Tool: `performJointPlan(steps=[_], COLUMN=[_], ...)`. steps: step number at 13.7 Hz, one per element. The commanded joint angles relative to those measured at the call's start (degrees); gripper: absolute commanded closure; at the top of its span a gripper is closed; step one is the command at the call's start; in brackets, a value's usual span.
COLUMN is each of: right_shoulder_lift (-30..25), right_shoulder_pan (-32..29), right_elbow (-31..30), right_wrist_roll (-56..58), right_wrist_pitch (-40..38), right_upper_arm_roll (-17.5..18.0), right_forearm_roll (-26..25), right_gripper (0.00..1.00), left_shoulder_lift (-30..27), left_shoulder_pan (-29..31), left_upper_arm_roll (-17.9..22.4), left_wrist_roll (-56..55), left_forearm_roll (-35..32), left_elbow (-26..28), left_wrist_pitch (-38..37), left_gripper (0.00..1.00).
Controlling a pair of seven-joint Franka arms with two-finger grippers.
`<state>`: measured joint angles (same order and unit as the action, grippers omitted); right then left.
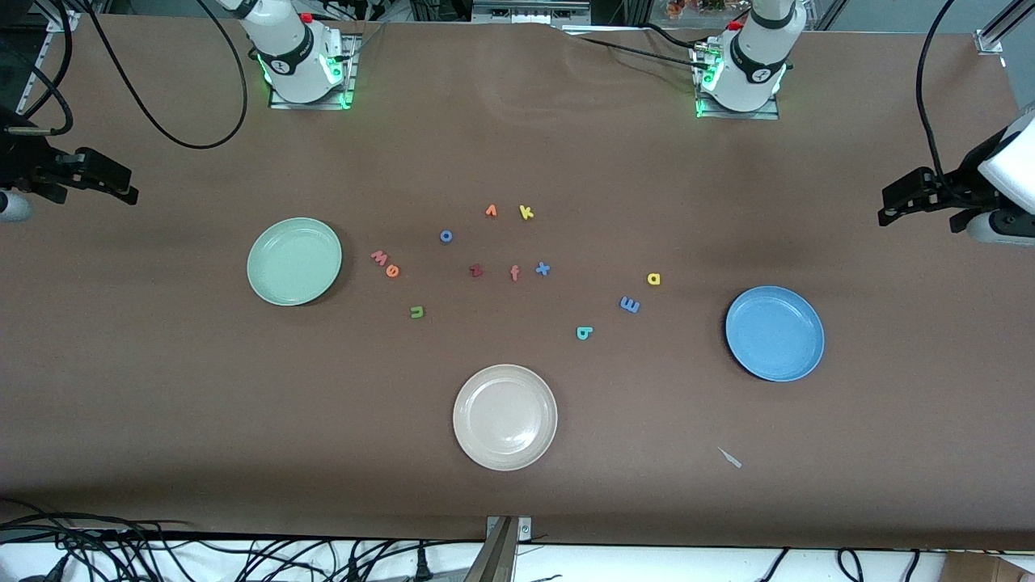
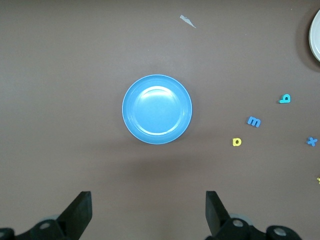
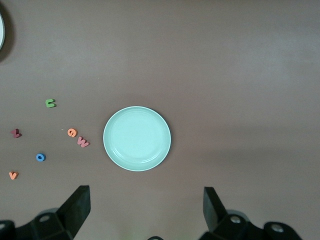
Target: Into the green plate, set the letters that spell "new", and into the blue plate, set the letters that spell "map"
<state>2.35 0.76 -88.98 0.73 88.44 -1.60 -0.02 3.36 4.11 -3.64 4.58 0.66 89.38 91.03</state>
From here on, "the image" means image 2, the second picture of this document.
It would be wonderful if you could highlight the beige plastic plate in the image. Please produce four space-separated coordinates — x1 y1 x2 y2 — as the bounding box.
308 9 320 62

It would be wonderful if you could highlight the teal foam letter b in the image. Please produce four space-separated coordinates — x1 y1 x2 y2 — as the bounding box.
278 93 292 104

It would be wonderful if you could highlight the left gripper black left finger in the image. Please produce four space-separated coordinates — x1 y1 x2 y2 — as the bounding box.
0 191 93 240

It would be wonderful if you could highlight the blue plastic plate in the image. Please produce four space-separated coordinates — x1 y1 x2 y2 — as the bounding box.
121 74 193 146

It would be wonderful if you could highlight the blue foam letter m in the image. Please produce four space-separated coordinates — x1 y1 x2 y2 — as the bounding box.
246 116 262 128

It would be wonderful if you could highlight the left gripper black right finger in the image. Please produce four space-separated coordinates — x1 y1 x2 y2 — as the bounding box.
205 191 304 240

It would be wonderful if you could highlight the small grey tape scrap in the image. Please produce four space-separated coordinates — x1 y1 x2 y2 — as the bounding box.
179 14 197 29

